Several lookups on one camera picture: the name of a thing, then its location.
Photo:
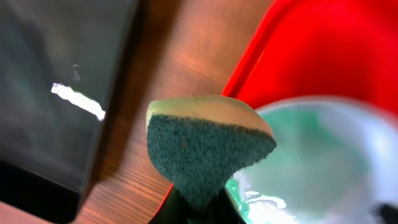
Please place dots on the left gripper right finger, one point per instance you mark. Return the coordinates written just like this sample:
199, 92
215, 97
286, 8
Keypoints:
223, 210

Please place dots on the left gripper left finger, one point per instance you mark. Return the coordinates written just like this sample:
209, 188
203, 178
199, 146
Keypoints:
172, 210

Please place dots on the green yellow sponge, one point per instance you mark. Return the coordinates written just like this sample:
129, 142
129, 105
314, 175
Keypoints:
199, 142

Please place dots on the white plate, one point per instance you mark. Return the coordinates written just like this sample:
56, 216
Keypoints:
335, 162

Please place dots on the black rectangular water tray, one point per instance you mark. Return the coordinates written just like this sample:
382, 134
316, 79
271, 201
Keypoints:
61, 67

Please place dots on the red plastic tray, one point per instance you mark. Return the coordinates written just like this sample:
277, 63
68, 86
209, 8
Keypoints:
311, 49

